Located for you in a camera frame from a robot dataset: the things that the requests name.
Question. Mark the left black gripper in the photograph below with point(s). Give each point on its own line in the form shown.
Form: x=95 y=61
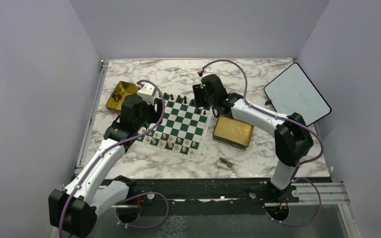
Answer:
x=156 y=116

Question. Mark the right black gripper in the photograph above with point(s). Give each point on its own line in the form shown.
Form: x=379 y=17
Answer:
x=198 y=91

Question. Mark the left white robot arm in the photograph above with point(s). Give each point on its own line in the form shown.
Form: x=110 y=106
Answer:
x=76 y=208

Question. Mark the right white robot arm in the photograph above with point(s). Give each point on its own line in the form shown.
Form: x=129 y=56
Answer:
x=292 y=139

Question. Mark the gold tin with dark pieces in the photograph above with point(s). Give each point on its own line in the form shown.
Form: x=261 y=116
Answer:
x=125 y=88

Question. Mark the light wooden chess pieces row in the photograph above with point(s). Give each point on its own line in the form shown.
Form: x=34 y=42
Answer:
x=172 y=140

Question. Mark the dark pawn cluster in tin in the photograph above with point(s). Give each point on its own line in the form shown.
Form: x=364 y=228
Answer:
x=117 y=96

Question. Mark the empty gold tin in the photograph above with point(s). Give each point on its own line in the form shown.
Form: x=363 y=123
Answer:
x=233 y=132

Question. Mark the green and white chessboard mat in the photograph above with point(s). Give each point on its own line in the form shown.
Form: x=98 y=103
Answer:
x=184 y=117

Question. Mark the small wooden piece on table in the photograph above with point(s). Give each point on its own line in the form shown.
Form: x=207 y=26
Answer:
x=224 y=163

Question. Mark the white tablet whiteboard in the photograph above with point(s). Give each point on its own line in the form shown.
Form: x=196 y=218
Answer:
x=292 y=91

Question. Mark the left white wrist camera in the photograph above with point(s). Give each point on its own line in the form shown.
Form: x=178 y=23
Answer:
x=147 y=93

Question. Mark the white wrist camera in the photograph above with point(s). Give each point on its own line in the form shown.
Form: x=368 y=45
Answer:
x=147 y=93
x=205 y=71

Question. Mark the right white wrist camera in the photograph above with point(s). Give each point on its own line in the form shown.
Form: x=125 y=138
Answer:
x=205 y=71

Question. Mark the aluminium frame rail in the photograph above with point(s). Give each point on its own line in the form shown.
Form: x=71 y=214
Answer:
x=91 y=118

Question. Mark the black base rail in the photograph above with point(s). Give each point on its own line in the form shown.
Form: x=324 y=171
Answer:
x=206 y=196

